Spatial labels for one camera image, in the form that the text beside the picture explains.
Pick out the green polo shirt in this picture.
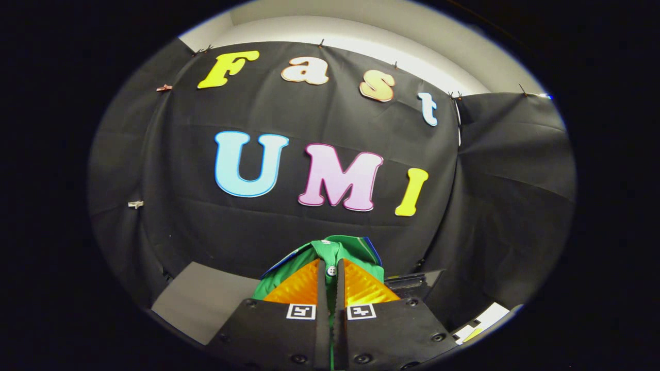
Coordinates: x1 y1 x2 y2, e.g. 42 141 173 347
252 235 385 370

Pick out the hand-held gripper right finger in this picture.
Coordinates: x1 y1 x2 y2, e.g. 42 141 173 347
334 258 460 371

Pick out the black backdrop cloth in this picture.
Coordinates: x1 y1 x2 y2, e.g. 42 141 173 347
88 37 576 330

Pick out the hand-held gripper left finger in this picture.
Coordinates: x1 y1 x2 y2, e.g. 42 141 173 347
205 259 332 371

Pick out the white board with yellow strip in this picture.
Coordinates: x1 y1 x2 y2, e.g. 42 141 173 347
453 302 524 345

